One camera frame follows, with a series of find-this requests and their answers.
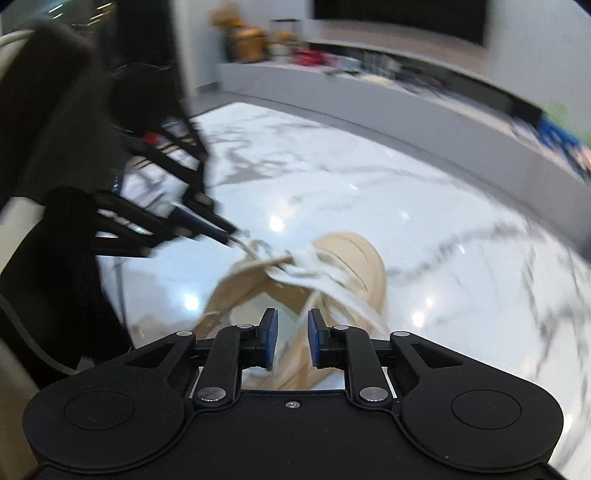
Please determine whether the beige shoe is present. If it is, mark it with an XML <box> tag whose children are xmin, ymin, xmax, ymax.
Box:
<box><xmin>191</xmin><ymin>231</ymin><xmax>386</xmax><ymax>391</ymax></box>

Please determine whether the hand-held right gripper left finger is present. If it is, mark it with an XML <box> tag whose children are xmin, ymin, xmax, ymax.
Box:
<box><xmin>122</xmin><ymin>308</ymin><xmax>280</xmax><ymax>408</ymax></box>

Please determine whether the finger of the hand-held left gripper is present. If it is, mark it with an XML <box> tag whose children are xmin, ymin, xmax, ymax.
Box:
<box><xmin>124</xmin><ymin>117</ymin><xmax>240</xmax><ymax>234</ymax></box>
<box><xmin>91</xmin><ymin>193</ymin><xmax>232</xmax><ymax>259</ymax></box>

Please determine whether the white shoelace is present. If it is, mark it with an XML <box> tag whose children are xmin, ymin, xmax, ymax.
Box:
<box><xmin>235</xmin><ymin>235</ymin><xmax>389</xmax><ymax>337</ymax></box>

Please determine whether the lotus pond painting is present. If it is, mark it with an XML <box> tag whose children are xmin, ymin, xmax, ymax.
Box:
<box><xmin>538</xmin><ymin>102</ymin><xmax>591</xmax><ymax>171</ymax></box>

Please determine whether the cream chair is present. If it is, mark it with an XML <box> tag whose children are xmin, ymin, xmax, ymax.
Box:
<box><xmin>0</xmin><ymin>30</ymin><xmax>37</xmax><ymax>86</ymax></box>

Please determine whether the golden round jar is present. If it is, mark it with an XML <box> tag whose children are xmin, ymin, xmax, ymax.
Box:
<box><xmin>233</xmin><ymin>27</ymin><xmax>269</xmax><ymax>63</ymax></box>

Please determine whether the yellow flower gift box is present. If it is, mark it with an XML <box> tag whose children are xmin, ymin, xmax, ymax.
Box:
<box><xmin>270</xmin><ymin>28</ymin><xmax>301</xmax><ymax>58</ymax></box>

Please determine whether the dark vase with dried flowers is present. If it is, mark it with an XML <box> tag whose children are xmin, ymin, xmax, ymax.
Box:
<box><xmin>210</xmin><ymin>4</ymin><xmax>241</xmax><ymax>63</ymax></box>

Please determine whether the long marble media console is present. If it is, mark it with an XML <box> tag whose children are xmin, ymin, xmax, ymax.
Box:
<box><xmin>217</xmin><ymin>37</ymin><xmax>591</xmax><ymax>204</ymax></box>

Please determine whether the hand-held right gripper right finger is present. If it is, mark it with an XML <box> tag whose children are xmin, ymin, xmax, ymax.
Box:
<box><xmin>308</xmin><ymin>308</ymin><xmax>468</xmax><ymax>408</ymax></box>

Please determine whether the black wall television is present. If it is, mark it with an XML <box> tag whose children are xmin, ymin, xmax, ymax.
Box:
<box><xmin>314</xmin><ymin>0</ymin><xmax>488</xmax><ymax>47</ymax></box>

